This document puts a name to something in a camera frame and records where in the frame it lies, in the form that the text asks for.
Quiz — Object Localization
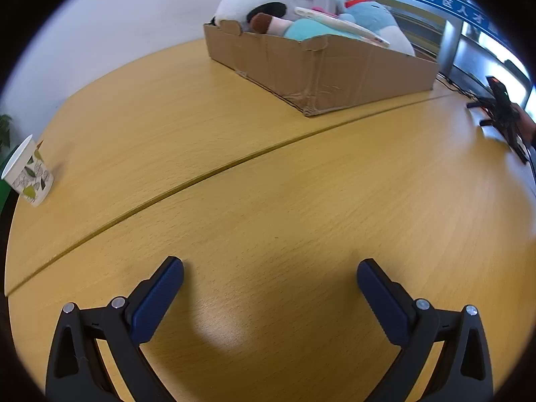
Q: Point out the person's right hand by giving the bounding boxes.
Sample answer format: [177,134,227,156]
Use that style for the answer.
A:
[513,105,536,143]

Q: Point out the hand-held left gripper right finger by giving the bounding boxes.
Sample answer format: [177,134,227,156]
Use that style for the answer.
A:
[357,259,495,402]

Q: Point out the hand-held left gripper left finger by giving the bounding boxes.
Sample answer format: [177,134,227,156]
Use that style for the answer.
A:
[45,255,185,402]

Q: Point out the cardboard box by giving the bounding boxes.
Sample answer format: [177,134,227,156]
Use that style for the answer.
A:
[203,20,440,118]

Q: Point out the black cable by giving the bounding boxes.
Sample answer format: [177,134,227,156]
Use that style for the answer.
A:
[437,72,476,94]

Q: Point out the white phone bumper case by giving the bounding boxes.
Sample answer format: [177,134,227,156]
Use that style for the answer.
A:
[294,6,390,48]

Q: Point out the light blue plush toy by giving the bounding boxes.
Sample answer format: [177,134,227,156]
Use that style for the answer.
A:
[335,0,415,56]

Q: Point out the leaf print paper cup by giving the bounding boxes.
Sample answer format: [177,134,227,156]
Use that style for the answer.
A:
[1,134,55,208]

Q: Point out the teal plush toy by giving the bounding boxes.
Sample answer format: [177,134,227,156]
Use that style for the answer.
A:
[250,12,365,43]

